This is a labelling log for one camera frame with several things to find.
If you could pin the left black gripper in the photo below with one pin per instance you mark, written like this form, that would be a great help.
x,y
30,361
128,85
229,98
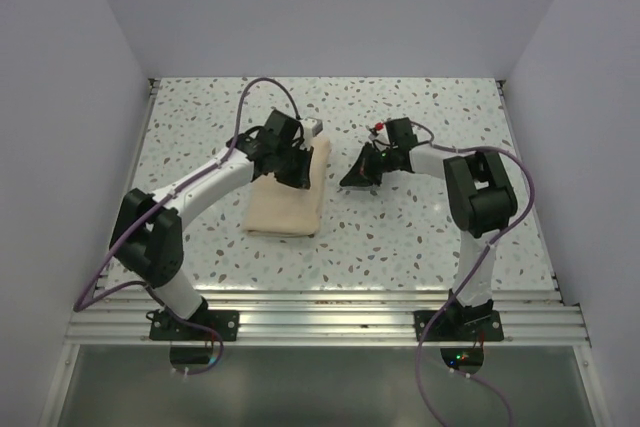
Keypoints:
x,y
302,178

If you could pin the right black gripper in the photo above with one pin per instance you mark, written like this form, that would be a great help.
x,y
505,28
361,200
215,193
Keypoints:
x,y
362,174

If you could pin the beige surgical cloth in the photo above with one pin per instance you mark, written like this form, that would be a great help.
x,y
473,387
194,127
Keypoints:
x,y
277,210

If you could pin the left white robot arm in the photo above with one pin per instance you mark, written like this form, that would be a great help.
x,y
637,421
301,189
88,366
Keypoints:
x,y
148,237

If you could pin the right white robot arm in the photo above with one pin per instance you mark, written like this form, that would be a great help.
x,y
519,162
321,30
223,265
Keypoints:
x,y
481,197

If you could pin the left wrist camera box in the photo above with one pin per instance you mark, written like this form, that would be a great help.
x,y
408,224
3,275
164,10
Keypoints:
x,y
312,127

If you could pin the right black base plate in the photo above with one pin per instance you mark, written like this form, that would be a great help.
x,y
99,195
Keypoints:
x,y
450,327

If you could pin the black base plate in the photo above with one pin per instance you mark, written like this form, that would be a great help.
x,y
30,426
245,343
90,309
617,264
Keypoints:
x,y
210,325
450,327

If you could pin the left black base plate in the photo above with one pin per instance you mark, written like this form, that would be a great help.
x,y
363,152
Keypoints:
x,y
210,325

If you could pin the aluminium mounting rail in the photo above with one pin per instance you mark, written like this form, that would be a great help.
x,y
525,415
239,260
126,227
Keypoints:
x,y
334,318

